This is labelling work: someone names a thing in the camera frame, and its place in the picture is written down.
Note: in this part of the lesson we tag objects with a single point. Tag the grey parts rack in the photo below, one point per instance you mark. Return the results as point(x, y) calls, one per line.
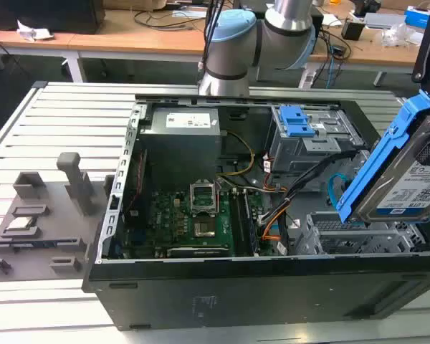
point(50, 233)

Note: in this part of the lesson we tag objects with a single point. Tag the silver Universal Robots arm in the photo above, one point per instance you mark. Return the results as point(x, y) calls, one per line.
point(233, 43)

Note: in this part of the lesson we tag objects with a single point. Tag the blue plastic drive latch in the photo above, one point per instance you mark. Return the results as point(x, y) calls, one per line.
point(294, 122)

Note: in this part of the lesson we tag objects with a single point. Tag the black RAM stick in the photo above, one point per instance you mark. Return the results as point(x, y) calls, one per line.
point(28, 245)

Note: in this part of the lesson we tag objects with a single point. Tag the green motherboard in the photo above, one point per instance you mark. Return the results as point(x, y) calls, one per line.
point(168, 218)

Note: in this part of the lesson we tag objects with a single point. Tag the grey metal disk bay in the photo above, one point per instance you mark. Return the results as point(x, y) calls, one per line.
point(354, 236)

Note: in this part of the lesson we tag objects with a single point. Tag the crumpled white paper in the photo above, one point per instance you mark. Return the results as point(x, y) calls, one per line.
point(34, 30)

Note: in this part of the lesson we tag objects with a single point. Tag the small black cube device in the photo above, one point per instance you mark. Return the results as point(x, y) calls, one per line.
point(353, 29)

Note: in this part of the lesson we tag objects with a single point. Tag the black open PC case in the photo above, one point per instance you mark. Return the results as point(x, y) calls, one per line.
point(236, 294)

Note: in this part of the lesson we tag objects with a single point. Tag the grey power supply unit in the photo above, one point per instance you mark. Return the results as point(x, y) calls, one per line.
point(179, 143)

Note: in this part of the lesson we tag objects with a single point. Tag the blue cardboard box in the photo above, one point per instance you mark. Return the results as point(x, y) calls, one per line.
point(417, 16)

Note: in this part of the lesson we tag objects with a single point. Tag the wooden desk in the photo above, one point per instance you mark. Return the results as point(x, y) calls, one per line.
point(136, 36)

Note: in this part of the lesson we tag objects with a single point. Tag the silver CPU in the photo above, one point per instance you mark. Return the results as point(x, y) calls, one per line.
point(20, 223)

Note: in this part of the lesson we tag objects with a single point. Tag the black box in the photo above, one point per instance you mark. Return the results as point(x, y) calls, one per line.
point(46, 14)

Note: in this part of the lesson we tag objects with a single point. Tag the clear plastic bags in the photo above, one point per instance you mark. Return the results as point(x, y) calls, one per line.
point(399, 35)

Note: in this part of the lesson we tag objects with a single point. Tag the CPU socket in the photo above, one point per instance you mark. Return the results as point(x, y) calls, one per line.
point(204, 229)

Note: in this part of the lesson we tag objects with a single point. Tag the black RAM slots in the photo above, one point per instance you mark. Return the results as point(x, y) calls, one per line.
point(244, 222)

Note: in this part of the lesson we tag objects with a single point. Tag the grey metal drive cage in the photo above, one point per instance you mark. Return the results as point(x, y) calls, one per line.
point(308, 150)

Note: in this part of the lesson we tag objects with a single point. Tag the hard disk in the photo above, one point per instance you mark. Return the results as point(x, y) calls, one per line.
point(387, 172)

